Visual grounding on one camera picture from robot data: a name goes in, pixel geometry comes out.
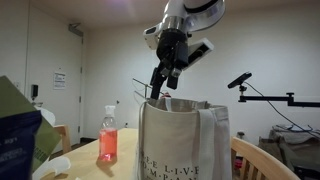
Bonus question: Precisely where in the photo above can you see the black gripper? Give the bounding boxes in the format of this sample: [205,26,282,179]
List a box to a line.
[150,29,189,99]

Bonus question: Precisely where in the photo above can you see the white canvas tote bag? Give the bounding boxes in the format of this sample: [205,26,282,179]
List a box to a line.
[131,98,232,180]

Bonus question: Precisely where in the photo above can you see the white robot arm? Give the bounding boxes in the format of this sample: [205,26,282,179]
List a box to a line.
[143,0,226,99]

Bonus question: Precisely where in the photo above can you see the dark blue chip bag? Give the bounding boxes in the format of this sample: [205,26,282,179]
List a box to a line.
[0,111,42,180]

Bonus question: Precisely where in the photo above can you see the pink liquid soap bottle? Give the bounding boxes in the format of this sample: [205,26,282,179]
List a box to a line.
[99,105,118,161]

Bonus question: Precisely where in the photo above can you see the wooden chair right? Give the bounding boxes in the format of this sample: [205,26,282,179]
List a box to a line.
[231,137,300,180]

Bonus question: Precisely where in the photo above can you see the wooden chair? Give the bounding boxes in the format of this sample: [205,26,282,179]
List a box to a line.
[54,125,72,154]
[231,137,300,180]

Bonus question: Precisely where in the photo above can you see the white paper notice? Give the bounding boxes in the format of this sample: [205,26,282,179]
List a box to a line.
[53,72,66,90]

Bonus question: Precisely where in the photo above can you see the wooden chair left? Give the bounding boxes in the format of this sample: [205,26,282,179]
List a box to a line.
[54,125,72,154]

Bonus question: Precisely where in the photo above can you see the white door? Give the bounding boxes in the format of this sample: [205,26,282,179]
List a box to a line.
[27,7,82,145]

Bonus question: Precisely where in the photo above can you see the black door lock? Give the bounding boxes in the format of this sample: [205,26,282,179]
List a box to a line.
[31,84,38,99]

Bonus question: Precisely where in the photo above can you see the grey cluttered couch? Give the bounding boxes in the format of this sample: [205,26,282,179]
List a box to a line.
[258,125,320,180]

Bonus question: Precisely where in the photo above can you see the metal camera stand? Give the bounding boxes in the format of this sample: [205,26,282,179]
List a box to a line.
[132,77,154,98]

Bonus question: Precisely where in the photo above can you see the black camera on boom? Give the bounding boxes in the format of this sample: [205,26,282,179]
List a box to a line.
[227,72,252,89]

